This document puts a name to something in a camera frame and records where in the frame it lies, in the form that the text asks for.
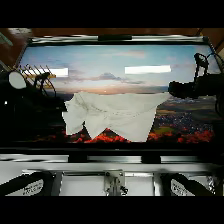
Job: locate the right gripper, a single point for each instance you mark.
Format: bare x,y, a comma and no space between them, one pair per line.
182,89

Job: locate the white shirt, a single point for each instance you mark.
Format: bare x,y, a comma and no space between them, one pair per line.
116,113

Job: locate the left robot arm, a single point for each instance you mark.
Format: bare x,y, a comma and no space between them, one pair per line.
23,110

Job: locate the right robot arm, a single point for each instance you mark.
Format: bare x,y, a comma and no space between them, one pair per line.
210,85

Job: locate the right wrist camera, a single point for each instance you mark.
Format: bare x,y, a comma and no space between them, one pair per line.
201,60

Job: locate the silver frame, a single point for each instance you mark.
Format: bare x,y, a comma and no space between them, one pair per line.
113,166

